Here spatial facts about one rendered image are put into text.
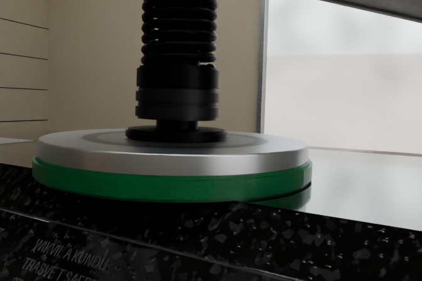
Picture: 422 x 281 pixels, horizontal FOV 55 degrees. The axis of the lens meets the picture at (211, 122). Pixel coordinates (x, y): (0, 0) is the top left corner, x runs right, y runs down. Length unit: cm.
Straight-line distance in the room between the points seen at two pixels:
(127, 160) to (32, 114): 687
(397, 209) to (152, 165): 14
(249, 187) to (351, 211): 6
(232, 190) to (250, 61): 522
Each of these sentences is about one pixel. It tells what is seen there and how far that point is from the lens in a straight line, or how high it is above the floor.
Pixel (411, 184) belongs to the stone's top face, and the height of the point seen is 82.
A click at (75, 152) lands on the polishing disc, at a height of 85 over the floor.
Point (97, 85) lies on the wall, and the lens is 663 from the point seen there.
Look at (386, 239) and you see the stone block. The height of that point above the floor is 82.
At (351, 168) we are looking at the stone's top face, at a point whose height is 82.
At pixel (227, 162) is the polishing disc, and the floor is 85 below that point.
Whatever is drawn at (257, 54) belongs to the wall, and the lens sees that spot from 543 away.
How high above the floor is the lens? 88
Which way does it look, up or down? 3 degrees down
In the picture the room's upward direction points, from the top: 2 degrees clockwise
